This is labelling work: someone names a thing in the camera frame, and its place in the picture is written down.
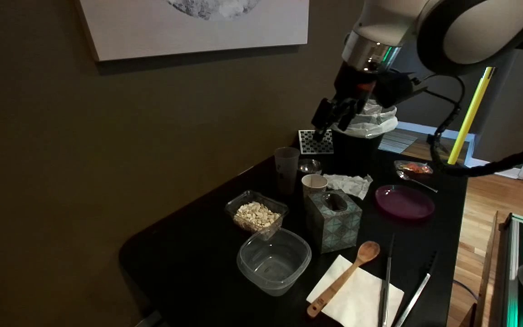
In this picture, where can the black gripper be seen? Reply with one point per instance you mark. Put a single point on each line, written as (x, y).
(358, 82)

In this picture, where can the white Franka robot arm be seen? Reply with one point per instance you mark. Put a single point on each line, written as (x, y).
(472, 29)

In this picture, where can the white trash bag bin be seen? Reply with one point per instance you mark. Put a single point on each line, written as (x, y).
(373, 120)

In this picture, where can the black waste bin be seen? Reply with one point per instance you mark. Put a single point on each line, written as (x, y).
(354, 151)

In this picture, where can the black white checkerboard card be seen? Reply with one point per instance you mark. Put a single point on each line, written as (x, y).
(315, 142)

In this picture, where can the small metal bowl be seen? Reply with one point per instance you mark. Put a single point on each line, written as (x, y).
(309, 164)

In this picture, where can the crumpled white napkin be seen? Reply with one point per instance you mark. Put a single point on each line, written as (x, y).
(349, 184)

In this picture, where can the white paper cup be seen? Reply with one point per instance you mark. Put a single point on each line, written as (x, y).
(315, 184)

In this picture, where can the dark translucent plastic cup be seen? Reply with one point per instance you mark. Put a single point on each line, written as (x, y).
(285, 169)

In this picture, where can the light blue framed panel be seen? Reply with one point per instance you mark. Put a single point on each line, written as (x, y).
(422, 129)

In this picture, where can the clear snack packet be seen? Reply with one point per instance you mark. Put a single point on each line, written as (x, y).
(414, 166)

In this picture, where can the teal patterned tissue box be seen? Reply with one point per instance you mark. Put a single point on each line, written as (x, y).
(333, 220)

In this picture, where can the metal spoon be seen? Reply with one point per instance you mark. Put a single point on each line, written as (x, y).
(416, 182)

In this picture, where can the purple plate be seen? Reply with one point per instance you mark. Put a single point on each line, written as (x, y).
(405, 202)

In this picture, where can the pile of white snack pieces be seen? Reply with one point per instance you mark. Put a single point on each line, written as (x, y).
(255, 216)

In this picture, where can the clear container holding snack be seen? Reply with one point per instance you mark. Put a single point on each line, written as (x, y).
(236, 209)

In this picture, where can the yellow green stick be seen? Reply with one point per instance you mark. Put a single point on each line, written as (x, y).
(471, 115)

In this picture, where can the empty clear plastic container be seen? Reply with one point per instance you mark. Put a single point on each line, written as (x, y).
(273, 262)

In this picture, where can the wooden spoon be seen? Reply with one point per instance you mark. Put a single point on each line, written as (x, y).
(342, 276)

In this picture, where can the black thin utensil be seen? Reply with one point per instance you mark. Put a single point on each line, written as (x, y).
(385, 287)

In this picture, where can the flat white paper napkin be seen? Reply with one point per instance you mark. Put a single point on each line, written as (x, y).
(362, 300)

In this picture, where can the silver thin utensil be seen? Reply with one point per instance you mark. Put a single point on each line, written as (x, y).
(416, 295)

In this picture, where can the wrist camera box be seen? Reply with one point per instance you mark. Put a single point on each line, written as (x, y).
(403, 86)

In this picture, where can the white wall picture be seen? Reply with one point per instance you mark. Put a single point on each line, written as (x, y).
(200, 27)

